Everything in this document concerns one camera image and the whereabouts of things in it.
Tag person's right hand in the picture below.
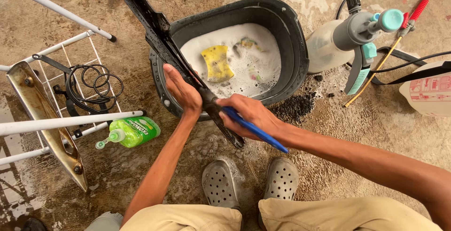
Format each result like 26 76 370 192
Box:
216 94 284 142

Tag person's left hand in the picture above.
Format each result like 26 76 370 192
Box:
163 63 203 119

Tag blue-handled brush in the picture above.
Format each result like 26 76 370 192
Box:
221 106 289 153

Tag long black plastic panel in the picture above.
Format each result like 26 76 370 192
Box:
107 0 246 150

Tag pile of black dirt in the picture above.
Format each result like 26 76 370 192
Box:
270 91 317 123

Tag yellow sponge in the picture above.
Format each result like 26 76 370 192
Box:
201 45 235 83

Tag green dish soap bottle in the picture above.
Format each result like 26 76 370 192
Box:
95 116 161 150

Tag grey perforated clog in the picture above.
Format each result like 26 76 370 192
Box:
262 157 299 201
202 159 241 211

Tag multicoloured scrub cloth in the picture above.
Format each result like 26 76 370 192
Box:
235 37 265 53

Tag black wash basin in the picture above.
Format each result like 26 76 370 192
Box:
149 0 310 122

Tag grey teal pump sprayer bottle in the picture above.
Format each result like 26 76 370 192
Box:
305 0 404 96

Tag beige trousers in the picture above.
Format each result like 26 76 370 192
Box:
119 197 443 231

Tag white metal rack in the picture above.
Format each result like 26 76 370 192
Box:
0 0 147 167

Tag bronze metal cover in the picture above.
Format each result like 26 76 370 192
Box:
6 61 89 193

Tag white sprayer tank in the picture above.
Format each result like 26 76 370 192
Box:
399 60 451 117

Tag coiled black cable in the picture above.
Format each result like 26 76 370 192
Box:
65 64 124 114

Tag black metal bracket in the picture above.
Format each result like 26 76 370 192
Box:
32 54 82 118

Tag red-handled brass spray wand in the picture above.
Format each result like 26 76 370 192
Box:
343 0 430 108

